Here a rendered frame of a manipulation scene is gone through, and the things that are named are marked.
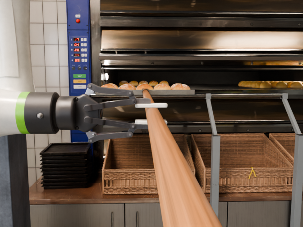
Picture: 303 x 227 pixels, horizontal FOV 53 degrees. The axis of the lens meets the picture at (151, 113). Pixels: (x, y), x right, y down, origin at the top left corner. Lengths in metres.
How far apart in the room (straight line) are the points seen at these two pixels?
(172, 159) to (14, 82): 0.62
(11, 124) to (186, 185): 0.53
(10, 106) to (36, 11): 1.73
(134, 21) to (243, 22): 0.79
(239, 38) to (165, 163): 2.13
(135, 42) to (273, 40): 1.01
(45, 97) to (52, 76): 1.64
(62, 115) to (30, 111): 0.06
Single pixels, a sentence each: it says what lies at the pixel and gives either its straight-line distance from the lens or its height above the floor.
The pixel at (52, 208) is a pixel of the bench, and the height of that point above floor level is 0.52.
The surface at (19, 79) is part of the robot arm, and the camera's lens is 0.82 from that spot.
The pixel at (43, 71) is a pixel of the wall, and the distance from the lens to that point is 2.32.
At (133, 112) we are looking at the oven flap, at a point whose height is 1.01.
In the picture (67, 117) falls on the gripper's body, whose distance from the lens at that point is 0.65.
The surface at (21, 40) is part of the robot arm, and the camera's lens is 0.84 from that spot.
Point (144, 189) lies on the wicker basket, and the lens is 1.84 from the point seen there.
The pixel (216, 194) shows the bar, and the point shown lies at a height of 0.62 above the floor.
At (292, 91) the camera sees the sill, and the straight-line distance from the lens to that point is 2.49.
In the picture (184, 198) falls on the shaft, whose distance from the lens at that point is 0.17.
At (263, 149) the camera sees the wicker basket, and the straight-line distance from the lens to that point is 2.39.
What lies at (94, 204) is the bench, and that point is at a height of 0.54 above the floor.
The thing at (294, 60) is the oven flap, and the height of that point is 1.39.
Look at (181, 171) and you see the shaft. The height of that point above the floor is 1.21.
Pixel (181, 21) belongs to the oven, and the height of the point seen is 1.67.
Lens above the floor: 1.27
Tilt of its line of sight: 7 degrees down
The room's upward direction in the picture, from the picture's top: straight up
